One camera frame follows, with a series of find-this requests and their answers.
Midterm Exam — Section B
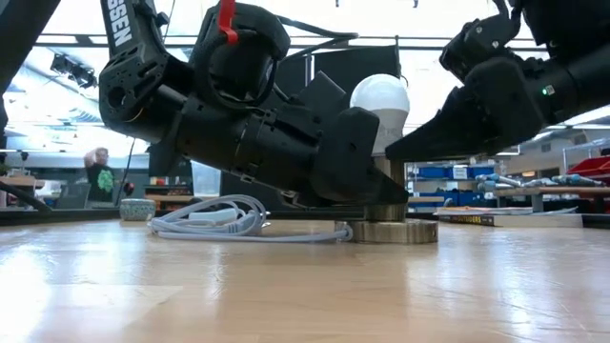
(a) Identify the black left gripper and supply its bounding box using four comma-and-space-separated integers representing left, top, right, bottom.
178, 71, 409, 206

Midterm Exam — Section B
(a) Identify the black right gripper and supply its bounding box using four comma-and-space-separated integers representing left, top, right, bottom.
384, 55, 580, 162

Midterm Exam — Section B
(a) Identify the white lightbulb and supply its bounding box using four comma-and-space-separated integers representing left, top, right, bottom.
349, 72, 411, 156

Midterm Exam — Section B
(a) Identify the metal lamp socket base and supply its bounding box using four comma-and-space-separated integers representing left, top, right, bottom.
333, 154, 439, 245

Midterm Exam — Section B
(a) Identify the blue storage bin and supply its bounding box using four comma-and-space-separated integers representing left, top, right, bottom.
418, 164, 497, 181
431, 190, 487, 207

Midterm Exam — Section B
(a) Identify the black book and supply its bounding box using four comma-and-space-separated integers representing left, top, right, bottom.
436, 212, 585, 228

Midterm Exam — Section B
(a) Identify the wooden workbench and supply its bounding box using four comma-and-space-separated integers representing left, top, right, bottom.
495, 186, 610, 213

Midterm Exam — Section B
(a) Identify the red storage bin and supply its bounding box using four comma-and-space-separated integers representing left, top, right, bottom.
566, 155, 610, 178

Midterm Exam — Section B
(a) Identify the small grey round cap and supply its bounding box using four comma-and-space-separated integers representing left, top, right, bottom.
118, 197, 157, 222

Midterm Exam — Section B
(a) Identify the person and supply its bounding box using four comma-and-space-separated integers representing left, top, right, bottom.
84, 147, 116, 204

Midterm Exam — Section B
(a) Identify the black left wrist camera cable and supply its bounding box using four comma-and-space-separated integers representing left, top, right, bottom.
278, 14, 359, 58

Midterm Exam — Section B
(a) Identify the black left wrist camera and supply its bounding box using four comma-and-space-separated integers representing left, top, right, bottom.
189, 1, 292, 111

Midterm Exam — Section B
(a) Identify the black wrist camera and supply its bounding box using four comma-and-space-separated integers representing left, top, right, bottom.
438, 11, 523, 82
189, 1, 292, 111

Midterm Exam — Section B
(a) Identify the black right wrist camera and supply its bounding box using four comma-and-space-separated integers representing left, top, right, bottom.
438, 11, 523, 82

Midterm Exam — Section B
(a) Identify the white lamp power cord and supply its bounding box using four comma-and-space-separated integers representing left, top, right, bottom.
147, 193, 355, 244

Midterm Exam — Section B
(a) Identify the red strap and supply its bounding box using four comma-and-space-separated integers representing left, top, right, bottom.
217, 0, 239, 47

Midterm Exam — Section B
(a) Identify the black rail-mounted camera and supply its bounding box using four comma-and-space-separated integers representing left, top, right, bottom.
50, 52, 99, 91

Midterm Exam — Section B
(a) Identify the black aluminium table frame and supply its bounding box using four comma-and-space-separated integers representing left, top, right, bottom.
0, 207, 610, 229

